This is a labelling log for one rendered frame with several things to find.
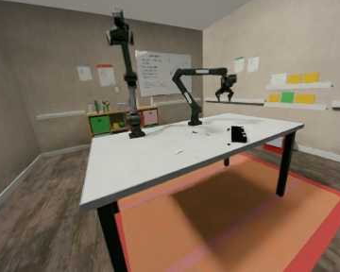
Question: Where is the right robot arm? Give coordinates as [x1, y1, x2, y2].
[111, 8, 145, 138]

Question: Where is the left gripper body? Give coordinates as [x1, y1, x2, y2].
[217, 88, 234, 94]

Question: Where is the black open bin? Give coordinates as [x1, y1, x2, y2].
[231, 126, 247, 144]

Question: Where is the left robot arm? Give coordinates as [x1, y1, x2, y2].
[172, 67, 237, 125]

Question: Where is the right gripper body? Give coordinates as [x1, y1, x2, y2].
[110, 30, 129, 45]

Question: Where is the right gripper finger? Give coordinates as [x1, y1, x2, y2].
[106, 31, 111, 45]
[128, 31, 134, 45]

